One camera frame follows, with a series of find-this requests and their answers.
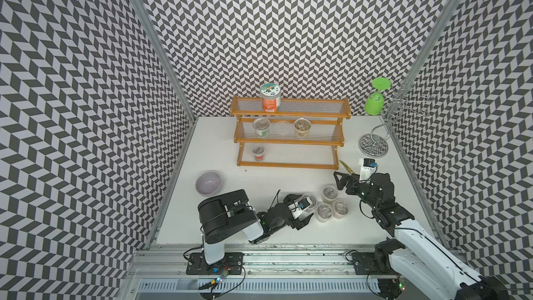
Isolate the seed cup red label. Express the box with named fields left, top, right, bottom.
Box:
left=252, top=144, right=265, bottom=162

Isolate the clear plastic lid on shelf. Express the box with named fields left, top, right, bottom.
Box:
left=274, top=120, right=292, bottom=136

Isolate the wooden two-tier shelf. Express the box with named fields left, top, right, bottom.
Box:
left=230, top=96, right=351, bottom=170

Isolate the green label seed cup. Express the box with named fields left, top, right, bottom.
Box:
left=253, top=117, right=271, bottom=138

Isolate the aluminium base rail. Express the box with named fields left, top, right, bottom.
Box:
left=120, top=243, right=476, bottom=300

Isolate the lilac bowl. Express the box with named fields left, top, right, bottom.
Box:
left=195, top=171, right=222, bottom=197

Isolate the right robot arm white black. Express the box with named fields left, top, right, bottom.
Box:
left=334, top=172, right=510, bottom=299

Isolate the tall seed jar orange label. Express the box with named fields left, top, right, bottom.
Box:
left=260, top=83, right=281, bottom=113

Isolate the green plastic wine glass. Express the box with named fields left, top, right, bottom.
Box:
left=364, top=77, right=391, bottom=116

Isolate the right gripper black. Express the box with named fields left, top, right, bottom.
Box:
left=333, top=171, right=379, bottom=210

